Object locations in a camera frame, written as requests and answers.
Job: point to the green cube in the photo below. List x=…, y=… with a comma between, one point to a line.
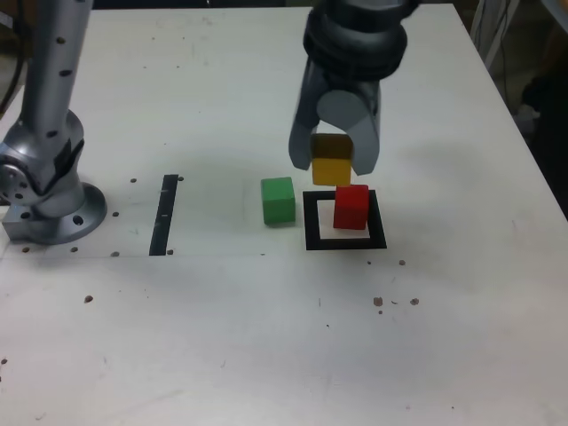
x=278, y=204

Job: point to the yellow cube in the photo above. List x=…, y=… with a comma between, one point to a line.
x=330, y=171

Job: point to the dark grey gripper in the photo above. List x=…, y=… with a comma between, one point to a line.
x=355, y=85

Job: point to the black tape square outline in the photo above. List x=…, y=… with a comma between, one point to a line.
x=311, y=222

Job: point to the red cube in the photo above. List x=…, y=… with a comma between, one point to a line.
x=350, y=208

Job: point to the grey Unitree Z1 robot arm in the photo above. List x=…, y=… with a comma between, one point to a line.
x=49, y=89

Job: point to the dark background object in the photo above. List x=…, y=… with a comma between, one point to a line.
x=548, y=115

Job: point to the black tape strip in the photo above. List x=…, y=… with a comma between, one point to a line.
x=163, y=213

